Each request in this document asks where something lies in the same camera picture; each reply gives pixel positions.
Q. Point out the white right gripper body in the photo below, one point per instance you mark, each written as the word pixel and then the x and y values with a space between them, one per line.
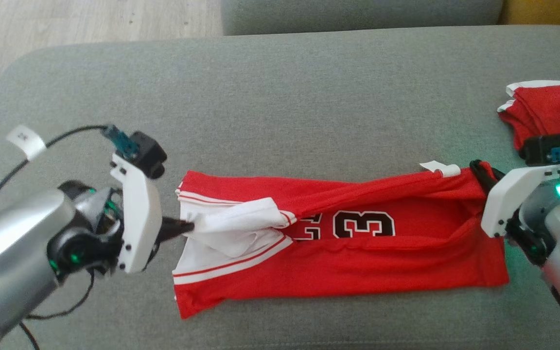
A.
pixel 516 194

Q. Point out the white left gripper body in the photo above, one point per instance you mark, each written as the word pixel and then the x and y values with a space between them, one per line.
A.
pixel 138 218

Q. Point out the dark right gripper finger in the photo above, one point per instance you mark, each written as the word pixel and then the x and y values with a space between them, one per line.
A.
pixel 480 176
pixel 498 174

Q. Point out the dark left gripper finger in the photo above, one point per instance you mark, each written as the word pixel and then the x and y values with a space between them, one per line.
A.
pixel 179 223
pixel 169 235

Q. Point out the red white-trimmed shorts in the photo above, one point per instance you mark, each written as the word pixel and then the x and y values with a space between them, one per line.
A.
pixel 552 109

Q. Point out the red numbered basketball jersey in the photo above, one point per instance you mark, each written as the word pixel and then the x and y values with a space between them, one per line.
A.
pixel 358 262

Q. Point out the grey sofa seat cushion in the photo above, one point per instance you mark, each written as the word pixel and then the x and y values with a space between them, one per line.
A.
pixel 280 97

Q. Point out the yellow pillow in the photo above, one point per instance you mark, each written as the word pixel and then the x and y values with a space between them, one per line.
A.
pixel 547 10

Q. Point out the grey sofa back cushion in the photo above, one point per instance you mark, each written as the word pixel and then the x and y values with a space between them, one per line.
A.
pixel 358 14

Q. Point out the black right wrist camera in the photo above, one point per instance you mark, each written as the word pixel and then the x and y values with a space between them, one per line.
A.
pixel 542 148

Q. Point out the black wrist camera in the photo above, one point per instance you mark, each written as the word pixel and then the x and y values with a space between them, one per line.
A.
pixel 148 153
pixel 542 148

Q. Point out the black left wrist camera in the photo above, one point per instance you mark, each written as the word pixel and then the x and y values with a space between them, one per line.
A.
pixel 148 153

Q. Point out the blue left camera plug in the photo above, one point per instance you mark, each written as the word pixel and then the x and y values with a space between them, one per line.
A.
pixel 120 140

